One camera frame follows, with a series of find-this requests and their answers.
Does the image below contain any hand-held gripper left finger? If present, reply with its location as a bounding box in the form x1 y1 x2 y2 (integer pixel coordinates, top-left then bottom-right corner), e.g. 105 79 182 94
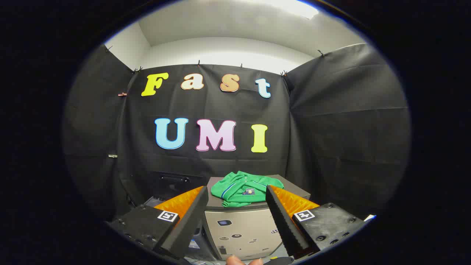
106 186 209 259

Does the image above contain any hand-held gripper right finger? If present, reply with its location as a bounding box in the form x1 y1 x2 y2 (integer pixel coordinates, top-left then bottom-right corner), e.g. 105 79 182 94
265 185 368 259

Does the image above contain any green polo shirt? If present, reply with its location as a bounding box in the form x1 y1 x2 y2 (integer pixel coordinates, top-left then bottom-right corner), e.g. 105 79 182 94
210 171 284 208

